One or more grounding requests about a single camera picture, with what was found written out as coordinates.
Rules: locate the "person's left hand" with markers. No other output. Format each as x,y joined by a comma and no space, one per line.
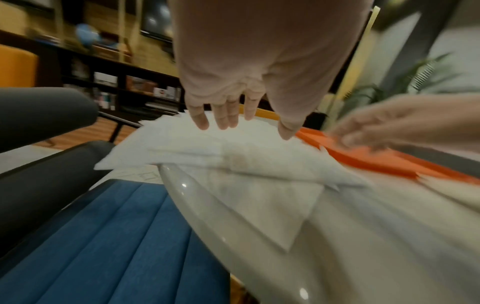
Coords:
270,44

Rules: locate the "person's right hand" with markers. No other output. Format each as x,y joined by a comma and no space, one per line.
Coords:
405,121

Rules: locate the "red plastic tray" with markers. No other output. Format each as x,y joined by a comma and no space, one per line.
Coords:
375,161

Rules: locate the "stack of white napkins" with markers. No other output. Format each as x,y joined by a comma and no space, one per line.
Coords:
457,193

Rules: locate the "pile of white paper napkins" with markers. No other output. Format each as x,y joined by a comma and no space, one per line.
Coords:
225,154

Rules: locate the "green palm plant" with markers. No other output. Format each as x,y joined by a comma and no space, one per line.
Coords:
423,77

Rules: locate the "white box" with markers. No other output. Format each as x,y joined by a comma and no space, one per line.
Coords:
165,92

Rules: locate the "orange box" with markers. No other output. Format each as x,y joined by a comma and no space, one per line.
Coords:
140,84

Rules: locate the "wooden display stand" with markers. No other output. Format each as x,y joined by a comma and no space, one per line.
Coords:
123,29

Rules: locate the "dark wooden shelf unit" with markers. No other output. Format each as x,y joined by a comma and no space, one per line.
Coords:
123,98

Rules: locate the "blue globe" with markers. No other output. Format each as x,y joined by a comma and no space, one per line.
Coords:
87,36

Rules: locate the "blue chair with black bolsters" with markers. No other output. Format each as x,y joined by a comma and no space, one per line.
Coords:
112,237

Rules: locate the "black wall television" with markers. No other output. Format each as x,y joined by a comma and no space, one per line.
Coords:
157,20

